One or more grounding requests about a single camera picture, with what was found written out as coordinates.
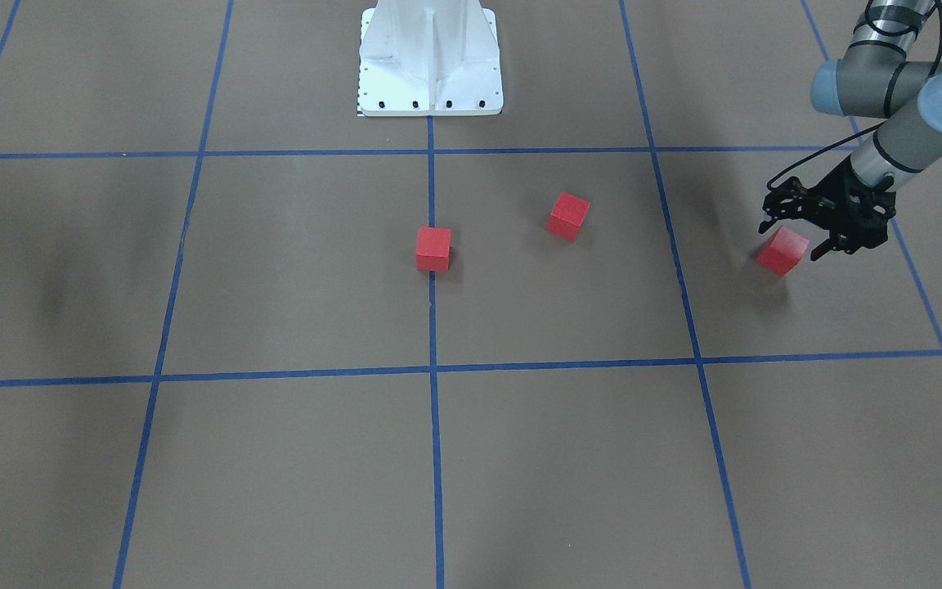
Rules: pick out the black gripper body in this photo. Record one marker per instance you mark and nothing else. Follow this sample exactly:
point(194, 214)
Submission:
point(841, 196)

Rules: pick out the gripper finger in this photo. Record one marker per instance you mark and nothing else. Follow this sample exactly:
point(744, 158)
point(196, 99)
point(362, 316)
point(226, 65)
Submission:
point(785, 201)
point(836, 241)

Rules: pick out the red block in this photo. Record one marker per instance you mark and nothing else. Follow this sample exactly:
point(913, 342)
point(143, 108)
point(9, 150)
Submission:
point(432, 251)
point(782, 251)
point(568, 216)

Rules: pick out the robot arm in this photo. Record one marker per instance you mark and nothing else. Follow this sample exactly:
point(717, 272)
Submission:
point(876, 79)

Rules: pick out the blue tape grid lines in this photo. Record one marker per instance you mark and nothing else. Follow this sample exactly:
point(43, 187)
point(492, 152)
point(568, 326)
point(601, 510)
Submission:
point(220, 368)

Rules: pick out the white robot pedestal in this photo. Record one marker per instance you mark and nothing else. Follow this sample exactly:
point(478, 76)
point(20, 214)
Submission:
point(429, 58)

